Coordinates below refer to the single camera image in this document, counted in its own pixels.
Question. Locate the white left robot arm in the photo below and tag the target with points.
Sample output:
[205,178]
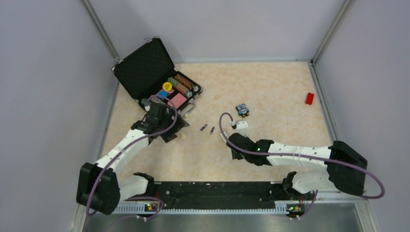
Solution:
[99,188]

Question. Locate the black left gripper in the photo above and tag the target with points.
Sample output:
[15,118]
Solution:
[171,135]

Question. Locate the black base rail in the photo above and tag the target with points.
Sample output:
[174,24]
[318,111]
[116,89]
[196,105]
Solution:
[171,197]

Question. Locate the blue poker chip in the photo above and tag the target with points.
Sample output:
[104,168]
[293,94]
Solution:
[162,94]

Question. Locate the red block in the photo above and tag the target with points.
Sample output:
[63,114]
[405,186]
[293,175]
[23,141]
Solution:
[309,98]

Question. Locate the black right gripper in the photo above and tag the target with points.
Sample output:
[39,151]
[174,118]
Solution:
[236,155]

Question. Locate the black poker chip case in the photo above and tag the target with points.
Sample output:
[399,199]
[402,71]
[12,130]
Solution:
[143,72]

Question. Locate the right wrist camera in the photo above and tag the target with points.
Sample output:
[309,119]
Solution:
[239,126]

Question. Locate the pink card deck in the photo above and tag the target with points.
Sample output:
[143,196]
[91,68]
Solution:
[177,100]

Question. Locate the yellow poker chip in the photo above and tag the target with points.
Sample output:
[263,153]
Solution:
[167,86]

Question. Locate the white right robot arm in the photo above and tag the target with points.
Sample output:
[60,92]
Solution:
[337,166]

